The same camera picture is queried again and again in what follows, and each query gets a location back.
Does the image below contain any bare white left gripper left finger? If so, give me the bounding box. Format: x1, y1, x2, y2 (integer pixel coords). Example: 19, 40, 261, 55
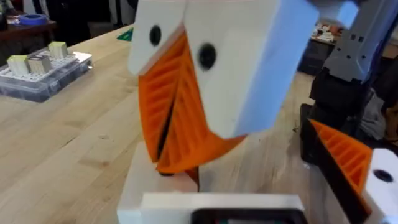
117, 141, 200, 224

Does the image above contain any finger of the white orange right gripper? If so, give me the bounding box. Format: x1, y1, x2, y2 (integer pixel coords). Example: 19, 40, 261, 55
156, 0, 320, 175
127, 0, 189, 164

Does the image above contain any white orange left gripper right finger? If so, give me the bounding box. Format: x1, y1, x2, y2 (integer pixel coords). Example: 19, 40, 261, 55
306, 119, 398, 224

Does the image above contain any dark storage box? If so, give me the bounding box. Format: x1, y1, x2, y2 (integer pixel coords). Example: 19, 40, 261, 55
297, 37, 335, 77

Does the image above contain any green board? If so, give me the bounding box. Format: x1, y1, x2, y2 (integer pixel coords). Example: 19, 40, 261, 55
116, 27, 135, 42

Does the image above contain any clear box with toy blocks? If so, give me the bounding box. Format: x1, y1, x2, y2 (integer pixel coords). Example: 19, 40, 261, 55
0, 40, 94, 104

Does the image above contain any blue tape roll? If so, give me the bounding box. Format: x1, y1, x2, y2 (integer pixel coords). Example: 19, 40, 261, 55
17, 13, 49, 27

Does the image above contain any dark wooden side table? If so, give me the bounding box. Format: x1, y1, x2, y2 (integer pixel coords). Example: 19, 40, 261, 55
0, 19, 58, 67

